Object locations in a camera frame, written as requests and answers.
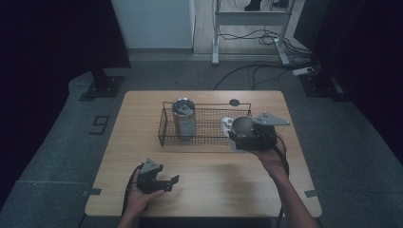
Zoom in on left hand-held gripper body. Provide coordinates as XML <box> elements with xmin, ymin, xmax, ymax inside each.
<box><xmin>135</xmin><ymin>158</ymin><xmax>174</xmax><ymax>195</ymax></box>

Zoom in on dark curtain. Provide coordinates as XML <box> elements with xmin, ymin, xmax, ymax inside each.
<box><xmin>0</xmin><ymin>0</ymin><xmax>132</xmax><ymax>203</ymax></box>
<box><xmin>293</xmin><ymin>0</ymin><xmax>403</xmax><ymax>160</ymax></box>

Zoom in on person's right hand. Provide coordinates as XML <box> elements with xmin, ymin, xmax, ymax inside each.
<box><xmin>248</xmin><ymin>132</ymin><xmax>288</xmax><ymax>182</ymax></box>

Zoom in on tangled black floor cables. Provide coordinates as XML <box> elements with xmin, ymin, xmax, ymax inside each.
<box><xmin>218</xmin><ymin>28</ymin><xmax>316</xmax><ymax>59</ymax></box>

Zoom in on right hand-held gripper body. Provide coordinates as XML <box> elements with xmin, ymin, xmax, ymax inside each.
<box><xmin>239</xmin><ymin>111</ymin><xmax>291</xmax><ymax>152</ymax></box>

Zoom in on right hand-held gripper cable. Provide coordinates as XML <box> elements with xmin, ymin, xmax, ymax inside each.
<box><xmin>274</xmin><ymin>134</ymin><xmax>291</xmax><ymax>228</ymax></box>

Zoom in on person's left hand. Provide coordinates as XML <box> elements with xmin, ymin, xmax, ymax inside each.
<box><xmin>125</xmin><ymin>172</ymin><xmax>166</xmax><ymax>219</ymax></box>

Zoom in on steel tumbler with lid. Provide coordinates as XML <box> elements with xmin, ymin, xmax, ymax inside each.
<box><xmin>171</xmin><ymin>97</ymin><xmax>197</xmax><ymax>141</ymax></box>

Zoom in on left hand-held gripper cable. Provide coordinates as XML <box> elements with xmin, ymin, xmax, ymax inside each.
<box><xmin>121</xmin><ymin>162</ymin><xmax>144</xmax><ymax>217</ymax></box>

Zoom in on white cabinet panel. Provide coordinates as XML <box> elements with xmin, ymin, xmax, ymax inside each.
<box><xmin>110</xmin><ymin>0</ymin><xmax>197</xmax><ymax>51</ymax></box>

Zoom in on black stand base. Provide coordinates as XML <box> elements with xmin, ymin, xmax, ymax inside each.
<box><xmin>78</xmin><ymin>67</ymin><xmax>125</xmax><ymax>103</ymax></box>
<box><xmin>298</xmin><ymin>70</ymin><xmax>350</xmax><ymax>103</ymax></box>

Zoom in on white power strip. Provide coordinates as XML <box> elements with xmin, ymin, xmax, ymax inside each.
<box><xmin>292</xmin><ymin>66</ymin><xmax>316</xmax><ymax>77</ymax></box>

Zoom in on black wire mesh basket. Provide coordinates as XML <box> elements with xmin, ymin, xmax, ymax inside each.
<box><xmin>157</xmin><ymin>101</ymin><xmax>255</xmax><ymax>147</ymax></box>

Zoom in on white desk frame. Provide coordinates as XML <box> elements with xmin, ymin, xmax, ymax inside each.
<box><xmin>211</xmin><ymin>0</ymin><xmax>297</xmax><ymax>67</ymax></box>

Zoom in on long black floor cable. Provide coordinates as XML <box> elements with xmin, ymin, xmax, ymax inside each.
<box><xmin>212</xmin><ymin>61</ymin><xmax>317</xmax><ymax>91</ymax></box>

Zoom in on hand-held gripper cable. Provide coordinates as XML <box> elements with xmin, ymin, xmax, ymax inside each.
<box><xmin>121</xmin><ymin>162</ymin><xmax>144</xmax><ymax>217</ymax></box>
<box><xmin>274</xmin><ymin>134</ymin><xmax>291</xmax><ymax>228</ymax></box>

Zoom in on white steel mug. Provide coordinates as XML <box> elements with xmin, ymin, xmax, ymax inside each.
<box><xmin>220</xmin><ymin>115</ymin><xmax>255</xmax><ymax>154</ymax></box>

